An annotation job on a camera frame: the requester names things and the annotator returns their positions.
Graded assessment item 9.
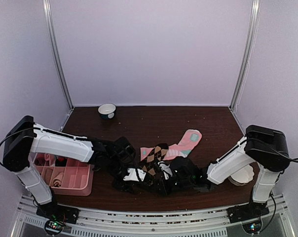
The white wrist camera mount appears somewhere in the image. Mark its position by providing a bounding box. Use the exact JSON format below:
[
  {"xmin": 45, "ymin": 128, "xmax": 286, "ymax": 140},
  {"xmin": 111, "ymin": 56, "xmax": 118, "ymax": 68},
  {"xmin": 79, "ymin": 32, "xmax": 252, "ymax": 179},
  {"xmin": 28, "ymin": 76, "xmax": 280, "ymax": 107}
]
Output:
[
  {"xmin": 158, "ymin": 161, "xmax": 173, "ymax": 180},
  {"xmin": 123, "ymin": 168, "xmax": 147, "ymax": 182}
]

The white paper-lined bowl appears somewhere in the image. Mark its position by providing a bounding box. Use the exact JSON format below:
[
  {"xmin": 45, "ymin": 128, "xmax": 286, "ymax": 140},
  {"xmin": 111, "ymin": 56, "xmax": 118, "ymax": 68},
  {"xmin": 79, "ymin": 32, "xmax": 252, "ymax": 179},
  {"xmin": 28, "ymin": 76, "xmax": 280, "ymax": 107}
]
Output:
[{"xmin": 228, "ymin": 165, "xmax": 255, "ymax": 187}]

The pink plastic organizer tray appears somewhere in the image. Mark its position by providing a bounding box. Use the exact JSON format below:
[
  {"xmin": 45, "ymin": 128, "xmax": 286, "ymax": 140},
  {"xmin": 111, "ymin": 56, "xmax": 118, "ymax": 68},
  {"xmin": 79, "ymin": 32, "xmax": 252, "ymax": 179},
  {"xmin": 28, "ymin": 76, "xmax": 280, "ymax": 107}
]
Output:
[{"xmin": 34, "ymin": 153, "xmax": 93, "ymax": 196}]

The pink sock with teal patches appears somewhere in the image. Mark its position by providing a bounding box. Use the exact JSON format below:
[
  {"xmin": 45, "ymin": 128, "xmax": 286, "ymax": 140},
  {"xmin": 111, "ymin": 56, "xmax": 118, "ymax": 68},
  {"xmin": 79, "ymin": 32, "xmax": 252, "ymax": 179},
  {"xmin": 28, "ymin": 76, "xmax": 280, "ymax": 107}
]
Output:
[{"xmin": 139, "ymin": 129, "xmax": 202, "ymax": 164}]

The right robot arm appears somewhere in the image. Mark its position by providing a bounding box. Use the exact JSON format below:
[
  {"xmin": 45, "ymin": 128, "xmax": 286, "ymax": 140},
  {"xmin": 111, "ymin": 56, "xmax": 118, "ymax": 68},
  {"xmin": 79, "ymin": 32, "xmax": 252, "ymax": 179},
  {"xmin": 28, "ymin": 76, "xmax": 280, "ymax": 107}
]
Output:
[{"xmin": 154, "ymin": 125, "xmax": 298, "ymax": 218}]

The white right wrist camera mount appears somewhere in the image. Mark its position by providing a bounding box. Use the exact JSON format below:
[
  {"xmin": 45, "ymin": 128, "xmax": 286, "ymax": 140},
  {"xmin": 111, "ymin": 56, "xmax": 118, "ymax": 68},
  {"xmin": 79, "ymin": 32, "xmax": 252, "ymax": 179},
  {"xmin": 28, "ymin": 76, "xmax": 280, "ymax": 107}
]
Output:
[{"xmin": 158, "ymin": 161, "xmax": 173, "ymax": 180}]

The grey aluminium frame post right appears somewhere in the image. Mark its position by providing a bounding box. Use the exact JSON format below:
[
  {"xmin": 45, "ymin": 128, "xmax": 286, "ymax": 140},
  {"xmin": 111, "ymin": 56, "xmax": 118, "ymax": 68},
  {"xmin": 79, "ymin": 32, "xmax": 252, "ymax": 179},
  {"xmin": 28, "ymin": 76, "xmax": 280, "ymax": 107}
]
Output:
[{"xmin": 229, "ymin": 0, "xmax": 261, "ymax": 117}]

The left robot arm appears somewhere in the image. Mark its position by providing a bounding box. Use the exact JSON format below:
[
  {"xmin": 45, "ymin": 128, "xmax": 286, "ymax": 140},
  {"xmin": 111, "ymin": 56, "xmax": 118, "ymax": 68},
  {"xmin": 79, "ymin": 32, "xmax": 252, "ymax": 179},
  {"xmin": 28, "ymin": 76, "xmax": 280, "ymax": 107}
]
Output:
[{"xmin": 0, "ymin": 116, "xmax": 152, "ymax": 219}]

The grey aluminium frame post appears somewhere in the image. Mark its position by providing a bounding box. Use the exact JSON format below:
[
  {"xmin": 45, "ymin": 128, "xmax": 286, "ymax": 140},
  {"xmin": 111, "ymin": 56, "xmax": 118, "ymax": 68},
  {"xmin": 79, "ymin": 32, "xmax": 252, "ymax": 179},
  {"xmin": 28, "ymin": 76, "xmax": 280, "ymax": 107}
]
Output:
[
  {"xmin": 229, "ymin": 0, "xmax": 261, "ymax": 117},
  {"xmin": 42, "ymin": 0, "xmax": 75, "ymax": 131}
]

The grey aluminium frame post left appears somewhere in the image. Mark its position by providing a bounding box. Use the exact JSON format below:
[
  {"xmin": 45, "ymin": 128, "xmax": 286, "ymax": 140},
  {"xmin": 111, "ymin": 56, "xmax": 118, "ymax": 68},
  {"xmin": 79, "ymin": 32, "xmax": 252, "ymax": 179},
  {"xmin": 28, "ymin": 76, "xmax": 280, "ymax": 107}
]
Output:
[{"xmin": 42, "ymin": 0, "xmax": 75, "ymax": 131}]

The aluminium front rail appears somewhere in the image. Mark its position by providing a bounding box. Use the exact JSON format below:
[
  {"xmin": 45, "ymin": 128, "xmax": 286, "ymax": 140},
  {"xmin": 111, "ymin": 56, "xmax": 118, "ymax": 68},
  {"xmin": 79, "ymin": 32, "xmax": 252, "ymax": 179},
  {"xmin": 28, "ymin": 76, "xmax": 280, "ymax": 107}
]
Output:
[{"xmin": 8, "ymin": 195, "xmax": 298, "ymax": 237}]

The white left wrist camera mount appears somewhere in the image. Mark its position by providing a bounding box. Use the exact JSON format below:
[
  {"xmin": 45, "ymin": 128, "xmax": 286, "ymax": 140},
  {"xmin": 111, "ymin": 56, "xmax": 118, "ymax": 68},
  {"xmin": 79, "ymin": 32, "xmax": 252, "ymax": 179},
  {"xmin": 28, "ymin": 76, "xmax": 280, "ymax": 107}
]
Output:
[{"xmin": 123, "ymin": 168, "xmax": 147, "ymax": 182}]

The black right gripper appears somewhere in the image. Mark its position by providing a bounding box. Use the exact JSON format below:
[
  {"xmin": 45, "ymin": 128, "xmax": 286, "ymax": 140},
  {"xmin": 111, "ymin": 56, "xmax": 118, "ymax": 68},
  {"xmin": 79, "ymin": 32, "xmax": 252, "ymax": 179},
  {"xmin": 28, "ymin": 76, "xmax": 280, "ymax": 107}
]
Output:
[{"xmin": 149, "ymin": 176, "xmax": 194, "ymax": 197}]

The brown beige argyle sock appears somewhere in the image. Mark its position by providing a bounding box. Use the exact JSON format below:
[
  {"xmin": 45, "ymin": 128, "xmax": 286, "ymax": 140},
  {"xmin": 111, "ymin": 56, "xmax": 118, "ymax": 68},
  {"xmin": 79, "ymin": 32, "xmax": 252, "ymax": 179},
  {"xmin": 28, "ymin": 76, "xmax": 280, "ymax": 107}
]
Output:
[{"xmin": 138, "ymin": 143, "xmax": 169, "ymax": 175}]

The dark blue white bowl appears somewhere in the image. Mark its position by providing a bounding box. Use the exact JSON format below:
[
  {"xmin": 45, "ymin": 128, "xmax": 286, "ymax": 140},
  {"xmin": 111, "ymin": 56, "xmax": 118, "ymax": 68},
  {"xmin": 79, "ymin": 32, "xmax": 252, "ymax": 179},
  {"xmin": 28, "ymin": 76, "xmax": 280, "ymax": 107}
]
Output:
[{"xmin": 98, "ymin": 103, "xmax": 116, "ymax": 120}]

